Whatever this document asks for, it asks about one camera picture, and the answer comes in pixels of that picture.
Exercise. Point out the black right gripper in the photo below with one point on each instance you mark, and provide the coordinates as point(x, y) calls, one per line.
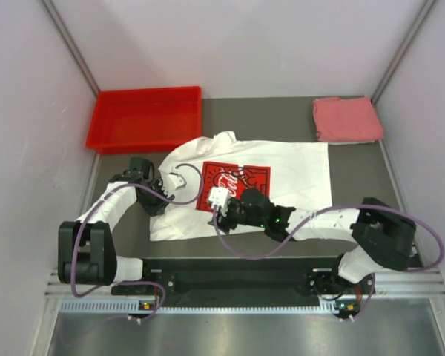
point(225, 222)

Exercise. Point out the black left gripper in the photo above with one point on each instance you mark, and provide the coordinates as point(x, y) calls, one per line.
point(156, 210)

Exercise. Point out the white t-shirt with red print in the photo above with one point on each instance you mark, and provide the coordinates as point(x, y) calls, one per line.
point(290, 174)

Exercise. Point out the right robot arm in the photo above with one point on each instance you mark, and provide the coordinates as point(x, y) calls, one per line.
point(383, 238)

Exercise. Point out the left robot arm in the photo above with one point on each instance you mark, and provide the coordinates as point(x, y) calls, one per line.
point(86, 246)

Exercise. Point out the red plastic bin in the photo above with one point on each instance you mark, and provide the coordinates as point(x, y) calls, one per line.
point(145, 120)

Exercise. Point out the folded white t-shirt under pink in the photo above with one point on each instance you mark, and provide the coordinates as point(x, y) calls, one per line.
point(356, 142)

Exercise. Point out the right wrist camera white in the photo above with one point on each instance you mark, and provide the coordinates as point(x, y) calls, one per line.
point(218, 199)

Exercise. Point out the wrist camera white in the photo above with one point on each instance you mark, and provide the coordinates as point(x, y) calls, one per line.
point(174, 182)
point(218, 199)

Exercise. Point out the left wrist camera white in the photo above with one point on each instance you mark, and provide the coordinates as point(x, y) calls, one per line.
point(174, 182)

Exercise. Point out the grey slotted cable duct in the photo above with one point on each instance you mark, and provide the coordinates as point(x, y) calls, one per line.
point(135, 306)

